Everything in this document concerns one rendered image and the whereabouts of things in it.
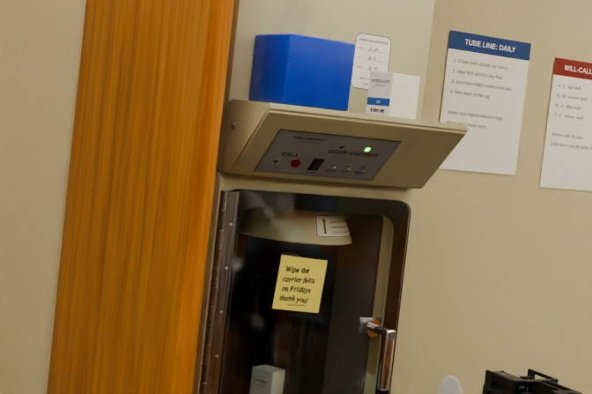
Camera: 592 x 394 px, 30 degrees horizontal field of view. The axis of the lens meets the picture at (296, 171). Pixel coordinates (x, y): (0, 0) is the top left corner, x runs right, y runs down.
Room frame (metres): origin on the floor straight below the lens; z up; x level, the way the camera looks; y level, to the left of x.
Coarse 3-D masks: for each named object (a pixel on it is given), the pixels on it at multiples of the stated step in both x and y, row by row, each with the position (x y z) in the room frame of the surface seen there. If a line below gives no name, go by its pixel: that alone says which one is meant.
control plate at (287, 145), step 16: (272, 144) 1.44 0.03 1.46; (288, 144) 1.45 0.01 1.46; (304, 144) 1.46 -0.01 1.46; (320, 144) 1.47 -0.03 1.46; (336, 144) 1.48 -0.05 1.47; (352, 144) 1.49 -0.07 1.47; (368, 144) 1.50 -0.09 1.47; (384, 144) 1.51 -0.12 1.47; (288, 160) 1.48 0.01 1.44; (304, 160) 1.49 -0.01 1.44; (336, 160) 1.51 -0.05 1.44; (352, 160) 1.52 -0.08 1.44; (368, 160) 1.53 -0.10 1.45; (384, 160) 1.54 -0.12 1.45; (320, 176) 1.53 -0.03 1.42; (336, 176) 1.54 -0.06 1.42; (352, 176) 1.55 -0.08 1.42; (368, 176) 1.56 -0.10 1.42
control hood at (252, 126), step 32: (256, 128) 1.42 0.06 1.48; (288, 128) 1.43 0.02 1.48; (320, 128) 1.45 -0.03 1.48; (352, 128) 1.47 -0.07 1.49; (384, 128) 1.49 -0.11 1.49; (416, 128) 1.51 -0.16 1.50; (448, 128) 1.53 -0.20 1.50; (224, 160) 1.48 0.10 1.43; (256, 160) 1.46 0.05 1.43; (416, 160) 1.57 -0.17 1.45
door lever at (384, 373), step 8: (376, 320) 1.61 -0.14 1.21; (368, 328) 1.60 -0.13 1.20; (376, 328) 1.59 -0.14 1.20; (384, 328) 1.59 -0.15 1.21; (384, 336) 1.57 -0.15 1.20; (392, 336) 1.57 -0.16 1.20; (384, 344) 1.57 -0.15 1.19; (392, 344) 1.57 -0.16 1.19; (384, 352) 1.57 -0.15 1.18; (392, 352) 1.57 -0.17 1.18; (384, 360) 1.57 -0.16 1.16; (384, 368) 1.57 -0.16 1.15; (384, 376) 1.57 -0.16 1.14; (376, 384) 1.58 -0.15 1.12; (384, 384) 1.57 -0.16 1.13
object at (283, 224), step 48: (240, 192) 1.49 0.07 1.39; (288, 192) 1.53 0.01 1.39; (240, 240) 1.50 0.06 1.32; (288, 240) 1.53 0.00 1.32; (336, 240) 1.57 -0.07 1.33; (384, 240) 1.61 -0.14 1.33; (240, 288) 1.50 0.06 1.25; (336, 288) 1.58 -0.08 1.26; (384, 288) 1.62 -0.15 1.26; (240, 336) 1.51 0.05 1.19; (288, 336) 1.54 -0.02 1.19; (336, 336) 1.58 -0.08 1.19; (240, 384) 1.51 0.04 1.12; (288, 384) 1.55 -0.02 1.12; (336, 384) 1.59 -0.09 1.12
